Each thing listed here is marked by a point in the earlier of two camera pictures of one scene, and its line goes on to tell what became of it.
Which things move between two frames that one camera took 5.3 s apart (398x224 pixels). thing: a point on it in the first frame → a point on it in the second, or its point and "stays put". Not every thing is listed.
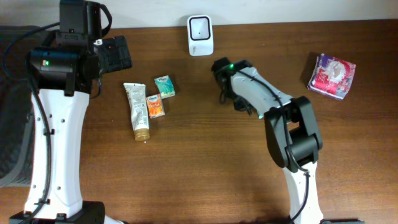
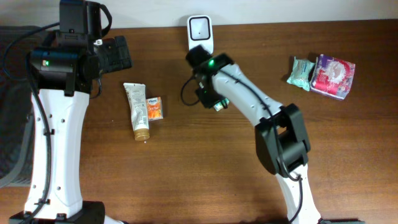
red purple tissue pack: x=331 y=76 stays put
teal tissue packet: x=165 y=86 → x=222 y=104
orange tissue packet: x=155 y=105 stays put
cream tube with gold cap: x=137 y=96 stays put
